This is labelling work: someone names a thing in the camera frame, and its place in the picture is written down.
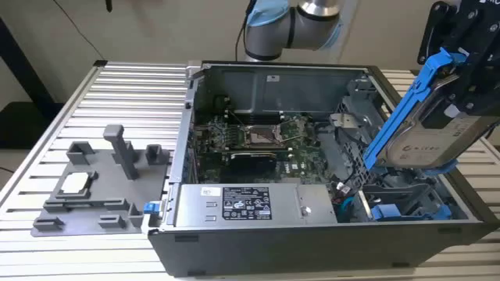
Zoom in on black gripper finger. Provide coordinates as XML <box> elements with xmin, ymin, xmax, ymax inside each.
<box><xmin>424</xmin><ymin>7</ymin><xmax>500</xmax><ymax>129</ymax></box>
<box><xmin>417</xmin><ymin>1</ymin><xmax>467</xmax><ymax>64</ymax></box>

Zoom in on hard disk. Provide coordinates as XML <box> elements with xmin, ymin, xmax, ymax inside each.
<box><xmin>361</xmin><ymin>46</ymin><xmax>500</xmax><ymax>177</ymax></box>

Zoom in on blue disk carrier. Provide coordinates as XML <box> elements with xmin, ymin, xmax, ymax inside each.
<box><xmin>371</xmin><ymin>201</ymin><xmax>455</xmax><ymax>222</ymax></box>

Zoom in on grey metal inner panel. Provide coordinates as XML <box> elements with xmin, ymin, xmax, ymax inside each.
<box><xmin>217</xmin><ymin>68</ymin><xmax>367</xmax><ymax>115</ymax></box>

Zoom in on metal socket cover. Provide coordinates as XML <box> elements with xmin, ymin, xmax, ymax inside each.
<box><xmin>275</xmin><ymin>112</ymin><xmax>311</xmax><ymax>141</ymax></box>

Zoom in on green motherboard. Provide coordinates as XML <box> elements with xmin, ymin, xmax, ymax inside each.
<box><xmin>193</xmin><ymin>112</ymin><xmax>337</xmax><ymax>186</ymax></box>

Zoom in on black RAM slots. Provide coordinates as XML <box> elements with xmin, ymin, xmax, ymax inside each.
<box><xmin>232</xmin><ymin>112</ymin><xmax>285</xmax><ymax>124</ymax></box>

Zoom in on CPU socket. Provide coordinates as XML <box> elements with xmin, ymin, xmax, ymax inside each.
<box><xmin>239</xmin><ymin>124</ymin><xmax>287</xmax><ymax>146</ymax></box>

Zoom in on thin locking lever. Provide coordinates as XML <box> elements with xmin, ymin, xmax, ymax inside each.
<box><xmin>229</xmin><ymin>109</ymin><xmax>248</xmax><ymax>127</ymax></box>

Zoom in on black graphics card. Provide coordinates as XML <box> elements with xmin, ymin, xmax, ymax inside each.
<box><xmin>220</xmin><ymin>149</ymin><xmax>293</xmax><ymax>177</ymax></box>

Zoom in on black power supply label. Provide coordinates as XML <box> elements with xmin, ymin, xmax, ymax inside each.
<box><xmin>221</xmin><ymin>187</ymin><xmax>272</xmax><ymax>221</ymax></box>

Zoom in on black open PC case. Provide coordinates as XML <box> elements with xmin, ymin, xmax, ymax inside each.
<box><xmin>147</xmin><ymin>60</ymin><xmax>500</xmax><ymax>277</ymax></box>

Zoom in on grey power supply unit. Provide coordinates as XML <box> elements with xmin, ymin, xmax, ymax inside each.
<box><xmin>173</xmin><ymin>183</ymin><xmax>339</xmax><ymax>228</ymax></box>

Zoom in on grey parts rack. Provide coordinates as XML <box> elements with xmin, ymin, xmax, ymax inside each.
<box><xmin>29</xmin><ymin>124</ymin><xmax>173</xmax><ymax>237</ymax></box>

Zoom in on silver CPU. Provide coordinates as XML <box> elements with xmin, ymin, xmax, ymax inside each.
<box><xmin>57</xmin><ymin>173</ymin><xmax>95</xmax><ymax>194</ymax></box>

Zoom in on black stand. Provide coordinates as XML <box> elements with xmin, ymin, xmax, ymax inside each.
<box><xmin>0</xmin><ymin>16</ymin><xmax>65</xmax><ymax>150</ymax></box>

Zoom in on silver metal bracket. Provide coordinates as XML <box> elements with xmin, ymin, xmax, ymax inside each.
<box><xmin>329</xmin><ymin>113</ymin><xmax>371</xmax><ymax>128</ymax></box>

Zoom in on black disk wire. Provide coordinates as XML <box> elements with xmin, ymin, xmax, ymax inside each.
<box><xmin>333</xmin><ymin>127</ymin><xmax>371</xmax><ymax>146</ymax></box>
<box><xmin>335</xmin><ymin>157</ymin><xmax>376</xmax><ymax>189</ymax></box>

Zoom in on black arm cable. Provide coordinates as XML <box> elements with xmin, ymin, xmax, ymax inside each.
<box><xmin>233</xmin><ymin>0</ymin><xmax>260</xmax><ymax>61</ymax></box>

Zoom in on blue data cable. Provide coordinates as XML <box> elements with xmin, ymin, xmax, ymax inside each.
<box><xmin>336</xmin><ymin>195</ymin><xmax>357</xmax><ymax>224</ymax></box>

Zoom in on thin black wall cable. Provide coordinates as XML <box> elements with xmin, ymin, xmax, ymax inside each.
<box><xmin>53</xmin><ymin>0</ymin><xmax>103</xmax><ymax>61</ymax></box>

